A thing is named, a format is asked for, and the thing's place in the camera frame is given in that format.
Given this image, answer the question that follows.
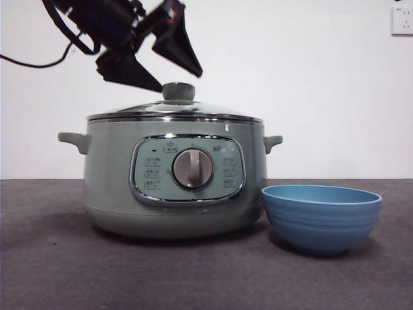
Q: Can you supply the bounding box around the glass lid with green knob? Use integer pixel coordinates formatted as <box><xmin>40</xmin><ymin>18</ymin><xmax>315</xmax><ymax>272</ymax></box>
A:
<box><xmin>86</xmin><ymin>81</ymin><xmax>263</xmax><ymax>126</ymax></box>

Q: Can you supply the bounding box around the pale green electric steamer pot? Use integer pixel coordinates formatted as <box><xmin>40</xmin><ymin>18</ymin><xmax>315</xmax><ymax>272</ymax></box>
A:
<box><xmin>57</xmin><ymin>118</ymin><xmax>284</xmax><ymax>240</ymax></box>

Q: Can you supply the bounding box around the blue ribbed bowl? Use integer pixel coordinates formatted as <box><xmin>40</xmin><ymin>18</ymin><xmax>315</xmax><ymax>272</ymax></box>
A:
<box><xmin>260</xmin><ymin>184</ymin><xmax>383</xmax><ymax>257</ymax></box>

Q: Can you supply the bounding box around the black cable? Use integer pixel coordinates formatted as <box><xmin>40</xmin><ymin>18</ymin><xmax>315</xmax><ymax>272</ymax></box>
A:
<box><xmin>0</xmin><ymin>41</ymin><xmax>74</xmax><ymax>69</ymax></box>

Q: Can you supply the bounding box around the white wall socket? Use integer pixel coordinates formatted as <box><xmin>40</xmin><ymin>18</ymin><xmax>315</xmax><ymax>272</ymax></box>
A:
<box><xmin>390</xmin><ymin>6</ymin><xmax>413</xmax><ymax>37</ymax></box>

